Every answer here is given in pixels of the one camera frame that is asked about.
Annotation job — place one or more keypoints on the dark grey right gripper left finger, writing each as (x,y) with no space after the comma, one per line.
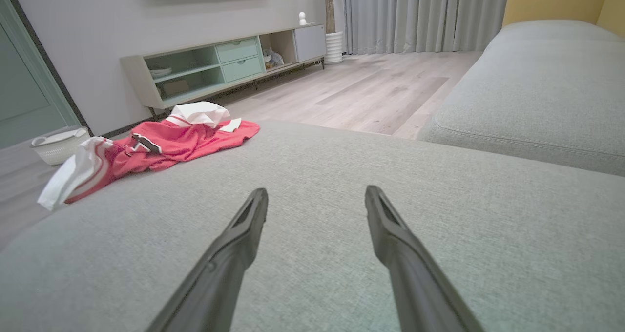
(215,283)

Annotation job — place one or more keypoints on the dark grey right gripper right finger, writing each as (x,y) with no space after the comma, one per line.
(420,288)

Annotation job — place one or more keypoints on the red and white shirt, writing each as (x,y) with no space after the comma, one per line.
(185,141)

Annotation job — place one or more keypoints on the brown box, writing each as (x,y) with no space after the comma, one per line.
(176,87)

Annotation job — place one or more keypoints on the white woven laundry basket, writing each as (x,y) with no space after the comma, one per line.
(58,149)

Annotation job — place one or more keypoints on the white bowl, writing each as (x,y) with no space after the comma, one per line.
(160,72)

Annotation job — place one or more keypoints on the grey fabric sofa seat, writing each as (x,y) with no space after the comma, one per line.
(537,88)

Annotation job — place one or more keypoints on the beige and mint TV cabinet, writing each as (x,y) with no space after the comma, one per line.
(239,51)

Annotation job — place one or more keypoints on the white ribbed vase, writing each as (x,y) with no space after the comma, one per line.
(334,48)

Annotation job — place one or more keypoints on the mint green glass door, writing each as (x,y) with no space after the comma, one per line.
(29,102)

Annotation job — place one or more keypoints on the grey pleated curtain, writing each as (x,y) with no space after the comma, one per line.
(415,14)

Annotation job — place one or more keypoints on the small white figurine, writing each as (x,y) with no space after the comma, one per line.
(302,18)

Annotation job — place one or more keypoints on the brown plant trunk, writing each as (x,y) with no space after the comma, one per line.
(330,5)

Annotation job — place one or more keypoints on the yellow upholstered headboard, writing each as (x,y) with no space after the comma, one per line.
(552,2)

